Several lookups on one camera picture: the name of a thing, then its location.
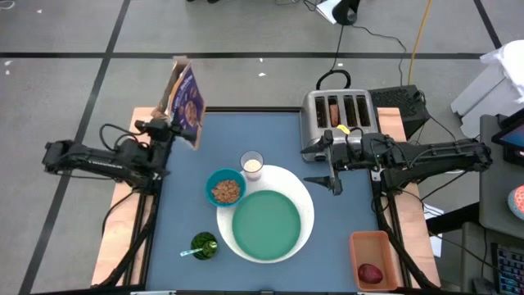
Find grey side desk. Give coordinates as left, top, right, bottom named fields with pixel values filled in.
left=478, top=113, right=524, bottom=241

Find black electronics box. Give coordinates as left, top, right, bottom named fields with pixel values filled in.
left=367, top=84, right=431, bottom=140

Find round white woven placemat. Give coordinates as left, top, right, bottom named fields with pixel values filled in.
left=215, top=164, right=316, bottom=265

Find dark red apple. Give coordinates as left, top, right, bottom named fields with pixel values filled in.
left=357, top=262, right=385, bottom=285

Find teal plate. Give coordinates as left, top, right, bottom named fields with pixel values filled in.
left=231, top=189, right=303, bottom=262

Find yellow cable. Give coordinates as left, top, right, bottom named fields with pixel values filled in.
left=408, top=0, right=434, bottom=86

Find orange teal patterned ball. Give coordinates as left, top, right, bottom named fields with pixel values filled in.
left=507, top=184, right=524, bottom=222

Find teal bowl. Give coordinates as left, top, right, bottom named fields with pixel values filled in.
left=204, top=167, right=247, bottom=209

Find white box pile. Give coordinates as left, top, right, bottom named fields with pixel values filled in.
left=449, top=39, right=524, bottom=139

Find black round floor device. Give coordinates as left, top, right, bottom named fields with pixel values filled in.
left=332, top=0, right=362, bottom=26

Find purple cereal box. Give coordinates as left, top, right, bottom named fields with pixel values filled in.
left=150, top=56, right=206, bottom=151

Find backlit black keyboard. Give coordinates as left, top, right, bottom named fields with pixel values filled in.
left=495, top=244, right=524, bottom=295

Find clear drinking glass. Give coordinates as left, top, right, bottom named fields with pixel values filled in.
left=239, top=149, right=265, bottom=182

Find spoon with light-blue handle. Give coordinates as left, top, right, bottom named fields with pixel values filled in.
left=179, top=241, right=218, bottom=258

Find brown cereal heap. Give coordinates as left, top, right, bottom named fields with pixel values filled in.
left=210, top=179, right=242, bottom=205

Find black power cable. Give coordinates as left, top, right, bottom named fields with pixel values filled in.
left=314, top=22, right=353, bottom=92

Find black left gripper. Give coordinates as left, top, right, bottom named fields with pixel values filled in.
left=134, top=117, right=197, bottom=144

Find black tablet screen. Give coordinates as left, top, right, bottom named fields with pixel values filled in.
left=490, top=107, right=524, bottom=166

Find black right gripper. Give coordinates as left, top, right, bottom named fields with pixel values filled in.
left=300, top=129, right=376, bottom=197

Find green ribbed glass cup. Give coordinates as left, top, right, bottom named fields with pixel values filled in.
left=189, top=231, right=219, bottom=261

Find orange plastic bin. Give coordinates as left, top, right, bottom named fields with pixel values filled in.
left=348, top=229, right=400, bottom=293

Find silver four-slot toaster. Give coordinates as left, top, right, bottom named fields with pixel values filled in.
left=299, top=88, right=380, bottom=164

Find white paper sheet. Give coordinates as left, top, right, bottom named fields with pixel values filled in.
left=315, top=0, right=341, bottom=25

